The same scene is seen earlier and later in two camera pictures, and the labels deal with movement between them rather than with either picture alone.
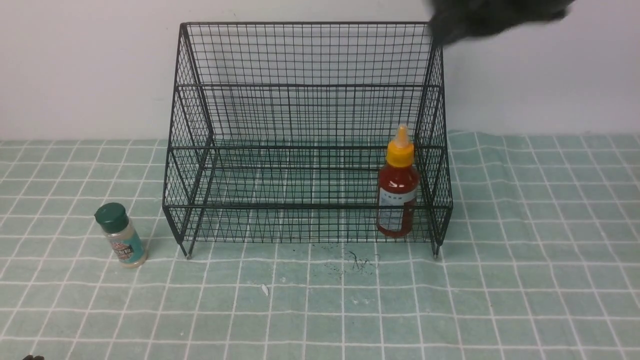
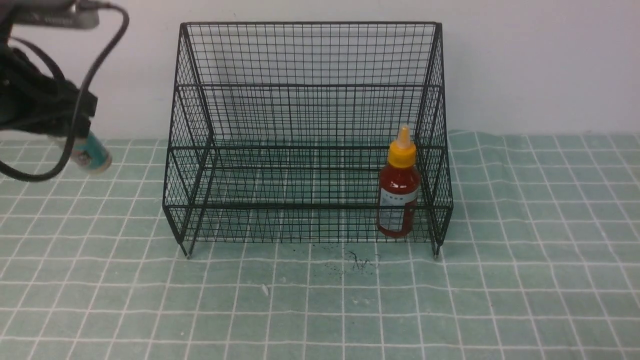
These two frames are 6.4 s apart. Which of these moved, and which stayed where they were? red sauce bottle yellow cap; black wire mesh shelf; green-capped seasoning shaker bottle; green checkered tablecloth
Moved: green-capped seasoning shaker bottle
Stayed: green checkered tablecloth; black wire mesh shelf; red sauce bottle yellow cap
